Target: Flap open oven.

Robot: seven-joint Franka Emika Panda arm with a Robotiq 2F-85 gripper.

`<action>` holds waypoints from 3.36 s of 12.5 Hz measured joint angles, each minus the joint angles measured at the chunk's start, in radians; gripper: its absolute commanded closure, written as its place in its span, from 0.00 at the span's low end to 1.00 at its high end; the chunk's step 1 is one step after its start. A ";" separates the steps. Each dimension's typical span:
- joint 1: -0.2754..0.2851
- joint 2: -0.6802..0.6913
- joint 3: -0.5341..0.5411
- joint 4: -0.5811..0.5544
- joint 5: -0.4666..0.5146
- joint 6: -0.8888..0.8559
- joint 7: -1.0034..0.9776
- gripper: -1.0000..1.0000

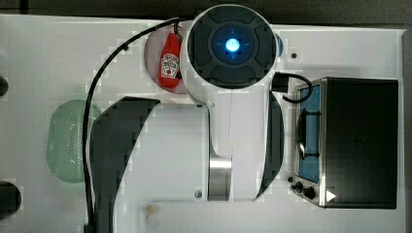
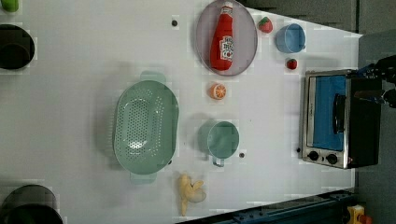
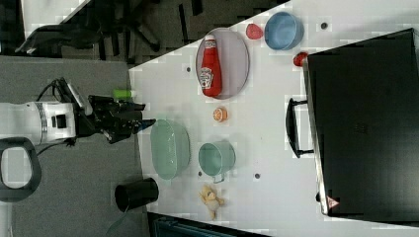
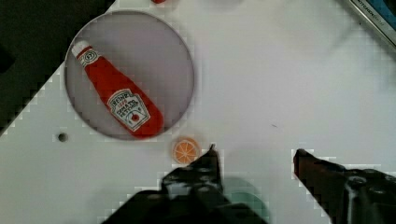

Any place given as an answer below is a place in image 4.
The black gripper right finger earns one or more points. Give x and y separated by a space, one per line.
348 196

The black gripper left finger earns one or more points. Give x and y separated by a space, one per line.
199 182

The oven door with blue film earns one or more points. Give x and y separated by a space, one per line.
380 15

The orange slice toy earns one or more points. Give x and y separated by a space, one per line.
186 150

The red ketchup bottle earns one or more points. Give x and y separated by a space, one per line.
123 99

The red strawberry toy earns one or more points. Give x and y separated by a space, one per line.
158 1

